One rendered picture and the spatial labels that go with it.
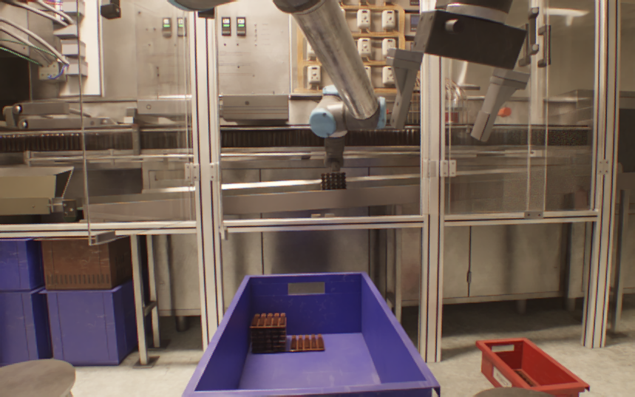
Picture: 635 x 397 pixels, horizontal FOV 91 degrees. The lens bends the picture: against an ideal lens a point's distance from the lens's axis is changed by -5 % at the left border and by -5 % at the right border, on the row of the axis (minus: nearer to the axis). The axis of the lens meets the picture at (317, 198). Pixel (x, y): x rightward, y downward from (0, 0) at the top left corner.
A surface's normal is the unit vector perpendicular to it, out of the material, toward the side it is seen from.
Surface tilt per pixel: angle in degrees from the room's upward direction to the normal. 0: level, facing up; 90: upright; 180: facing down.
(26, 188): 79
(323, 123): 123
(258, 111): 90
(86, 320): 90
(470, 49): 114
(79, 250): 90
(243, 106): 90
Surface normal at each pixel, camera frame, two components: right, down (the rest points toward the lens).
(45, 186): 0.07, -0.11
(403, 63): 0.10, 0.47
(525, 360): -1.00, 0.02
